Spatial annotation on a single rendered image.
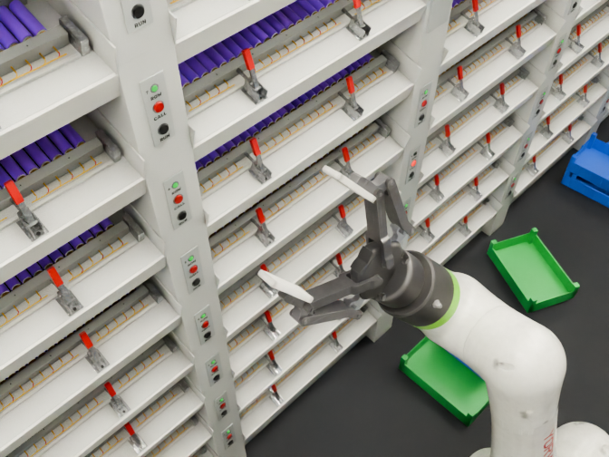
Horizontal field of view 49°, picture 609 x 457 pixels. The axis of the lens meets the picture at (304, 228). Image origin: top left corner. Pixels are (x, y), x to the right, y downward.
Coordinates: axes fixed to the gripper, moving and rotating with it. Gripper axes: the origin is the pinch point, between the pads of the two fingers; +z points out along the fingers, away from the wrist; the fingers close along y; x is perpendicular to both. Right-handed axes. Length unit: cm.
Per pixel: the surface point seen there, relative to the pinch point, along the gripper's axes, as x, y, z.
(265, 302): -61, -25, -62
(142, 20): -32.7, 11.3, 13.1
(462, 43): -58, 53, -70
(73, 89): -34.2, -1.1, 15.7
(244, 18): -38.0, 20.8, -2.8
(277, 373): -72, -45, -92
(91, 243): -51, -24, -8
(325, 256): -63, -8, -74
